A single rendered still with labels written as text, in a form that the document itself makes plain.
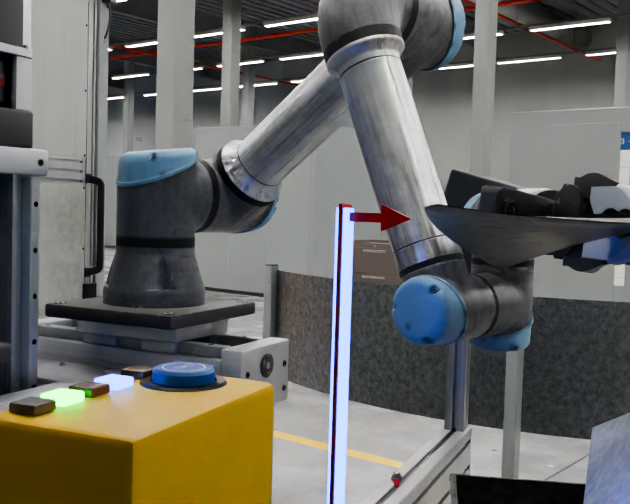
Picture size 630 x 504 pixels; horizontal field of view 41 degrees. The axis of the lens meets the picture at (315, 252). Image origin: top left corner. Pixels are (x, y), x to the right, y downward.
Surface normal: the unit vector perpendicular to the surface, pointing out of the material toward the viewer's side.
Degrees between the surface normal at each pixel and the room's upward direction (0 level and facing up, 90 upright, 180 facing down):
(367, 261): 90
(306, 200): 90
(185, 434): 90
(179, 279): 72
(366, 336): 90
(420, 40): 131
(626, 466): 55
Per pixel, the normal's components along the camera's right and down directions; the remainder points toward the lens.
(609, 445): -0.79, -0.58
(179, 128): 0.78, 0.06
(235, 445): 0.92, 0.05
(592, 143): -0.62, 0.02
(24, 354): -0.44, 0.04
